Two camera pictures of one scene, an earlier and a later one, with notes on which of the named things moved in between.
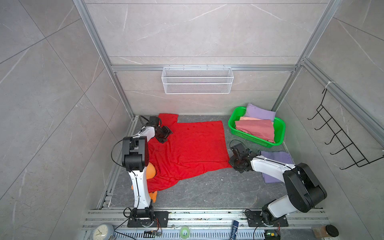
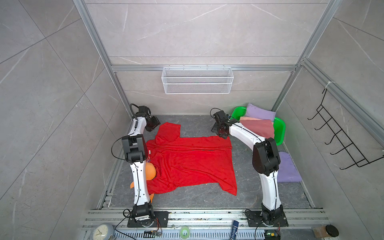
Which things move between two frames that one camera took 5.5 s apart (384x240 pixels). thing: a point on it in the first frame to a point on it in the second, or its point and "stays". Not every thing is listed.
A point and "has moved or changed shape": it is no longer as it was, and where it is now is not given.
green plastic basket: [279, 127] stays
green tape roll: [185, 228] stays
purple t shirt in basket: [253, 111] stays
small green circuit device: [271, 234] stays
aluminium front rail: [299, 219] stays
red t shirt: [193, 147] has moved or changed shape
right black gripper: [231, 160] to [214, 129]
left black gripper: [167, 131] to [156, 122]
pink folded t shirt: [262, 129] stays
